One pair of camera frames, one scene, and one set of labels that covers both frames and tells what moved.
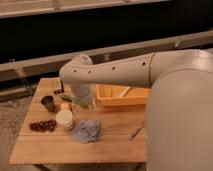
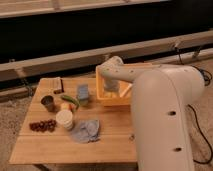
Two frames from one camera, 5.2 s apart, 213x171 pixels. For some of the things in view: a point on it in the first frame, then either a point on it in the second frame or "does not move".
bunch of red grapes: [43, 126] does not move
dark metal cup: [49, 103] does not move
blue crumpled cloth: [87, 132] does not move
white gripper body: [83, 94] -> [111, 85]
